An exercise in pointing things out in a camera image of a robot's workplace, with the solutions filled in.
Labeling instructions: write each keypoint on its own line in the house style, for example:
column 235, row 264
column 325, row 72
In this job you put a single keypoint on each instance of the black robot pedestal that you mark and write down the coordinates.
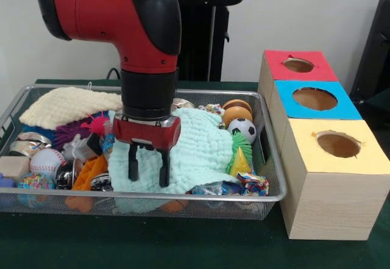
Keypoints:
column 204, row 43

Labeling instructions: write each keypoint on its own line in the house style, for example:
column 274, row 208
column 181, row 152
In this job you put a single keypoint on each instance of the mint green cloth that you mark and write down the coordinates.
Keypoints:
column 201, row 153

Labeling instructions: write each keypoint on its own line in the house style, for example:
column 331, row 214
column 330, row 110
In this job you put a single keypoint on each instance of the small soccer ball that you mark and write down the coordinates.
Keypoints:
column 242, row 130

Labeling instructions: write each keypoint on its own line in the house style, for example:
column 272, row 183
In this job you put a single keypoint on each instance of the plain wooden block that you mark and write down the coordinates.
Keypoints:
column 13, row 168

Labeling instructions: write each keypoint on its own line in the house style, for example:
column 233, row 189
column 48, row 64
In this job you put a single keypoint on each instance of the orange plastic toy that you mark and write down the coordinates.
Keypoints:
column 85, row 180

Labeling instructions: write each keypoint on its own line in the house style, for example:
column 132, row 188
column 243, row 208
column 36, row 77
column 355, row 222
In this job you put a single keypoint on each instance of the wooden box with three holes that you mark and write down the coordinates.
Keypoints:
column 329, row 190

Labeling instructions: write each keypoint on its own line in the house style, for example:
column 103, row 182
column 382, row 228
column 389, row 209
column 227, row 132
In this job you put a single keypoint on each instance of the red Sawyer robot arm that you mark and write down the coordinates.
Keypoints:
column 122, row 19

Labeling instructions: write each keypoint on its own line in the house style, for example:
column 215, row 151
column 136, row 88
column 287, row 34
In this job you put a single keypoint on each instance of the clear mesh bin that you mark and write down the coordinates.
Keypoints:
column 183, row 207

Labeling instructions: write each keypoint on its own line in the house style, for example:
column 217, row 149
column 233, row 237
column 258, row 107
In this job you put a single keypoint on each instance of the cream yellow cloth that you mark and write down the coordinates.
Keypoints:
column 67, row 105

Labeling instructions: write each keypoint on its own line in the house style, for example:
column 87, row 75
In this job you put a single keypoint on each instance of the white baseball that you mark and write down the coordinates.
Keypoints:
column 46, row 161

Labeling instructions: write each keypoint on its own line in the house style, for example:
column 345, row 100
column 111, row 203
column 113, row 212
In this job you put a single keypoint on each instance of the colourful speckled ball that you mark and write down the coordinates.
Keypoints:
column 35, row 183

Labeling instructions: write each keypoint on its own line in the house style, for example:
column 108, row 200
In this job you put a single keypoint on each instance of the colourful crinkled packet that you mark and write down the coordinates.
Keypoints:
column 253, row 185

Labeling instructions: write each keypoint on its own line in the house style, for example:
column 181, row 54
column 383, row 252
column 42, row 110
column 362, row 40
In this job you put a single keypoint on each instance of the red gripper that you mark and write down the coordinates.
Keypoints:
column 146, row 133

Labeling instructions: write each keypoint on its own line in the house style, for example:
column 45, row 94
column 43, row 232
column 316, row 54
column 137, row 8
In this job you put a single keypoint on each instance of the green spiky ball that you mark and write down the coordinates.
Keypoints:
column 241, row 141

